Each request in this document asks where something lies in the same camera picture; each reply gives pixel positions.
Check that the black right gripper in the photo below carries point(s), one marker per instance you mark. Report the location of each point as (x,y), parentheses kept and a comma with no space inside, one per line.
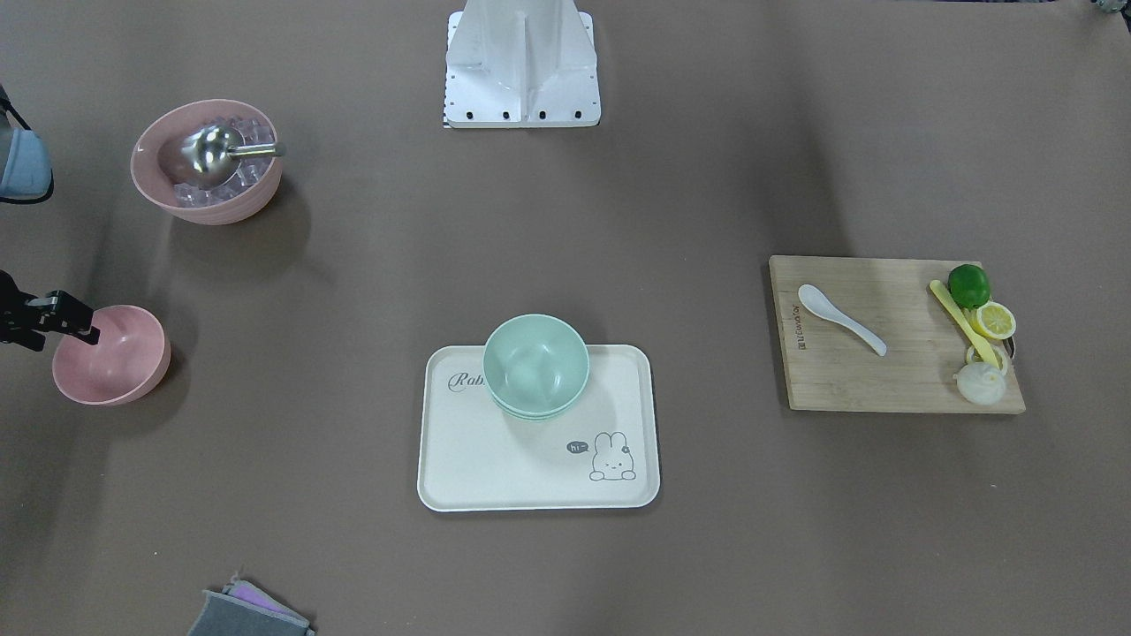
(19,318)

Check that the small pink bowl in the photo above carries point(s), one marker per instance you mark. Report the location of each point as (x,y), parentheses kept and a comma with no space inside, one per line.
(130,358)

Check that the white ceramic spoon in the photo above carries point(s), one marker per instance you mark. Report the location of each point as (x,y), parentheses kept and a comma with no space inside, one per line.
(818,304)

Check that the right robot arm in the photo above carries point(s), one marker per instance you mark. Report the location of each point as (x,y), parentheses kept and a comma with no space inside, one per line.
(27,180)

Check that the large pink bowl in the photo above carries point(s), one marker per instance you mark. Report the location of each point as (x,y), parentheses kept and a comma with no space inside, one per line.
(242,196)

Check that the metal ice scoop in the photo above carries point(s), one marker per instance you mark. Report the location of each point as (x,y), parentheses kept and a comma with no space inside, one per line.
(211,156)

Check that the grey folded cloth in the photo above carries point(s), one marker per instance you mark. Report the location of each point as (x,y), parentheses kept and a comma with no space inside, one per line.
(242,608)

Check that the stacked green bowls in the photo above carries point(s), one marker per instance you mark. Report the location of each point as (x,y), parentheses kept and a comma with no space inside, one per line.
(535,366)

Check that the cream rabbit tray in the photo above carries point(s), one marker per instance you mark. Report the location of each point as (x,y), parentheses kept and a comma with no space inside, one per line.
(600,454)

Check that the bamboo cutting board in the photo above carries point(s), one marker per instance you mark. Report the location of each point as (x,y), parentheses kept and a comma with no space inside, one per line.
(829,369)

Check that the green lime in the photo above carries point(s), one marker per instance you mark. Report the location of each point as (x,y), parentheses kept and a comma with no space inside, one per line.
(969,286)

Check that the lemon slice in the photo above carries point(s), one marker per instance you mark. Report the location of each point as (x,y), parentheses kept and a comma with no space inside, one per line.
(1002,357)

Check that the yellow plastic knife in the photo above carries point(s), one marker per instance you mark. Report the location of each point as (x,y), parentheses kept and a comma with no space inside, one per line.
(980,344)

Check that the white toy bun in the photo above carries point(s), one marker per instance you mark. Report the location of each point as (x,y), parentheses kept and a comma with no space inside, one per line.
(981,383)

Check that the lemon half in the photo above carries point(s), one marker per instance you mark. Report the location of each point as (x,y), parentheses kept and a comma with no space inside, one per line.
(993,321)

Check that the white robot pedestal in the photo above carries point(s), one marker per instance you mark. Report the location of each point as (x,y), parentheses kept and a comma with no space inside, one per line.
(521,65)

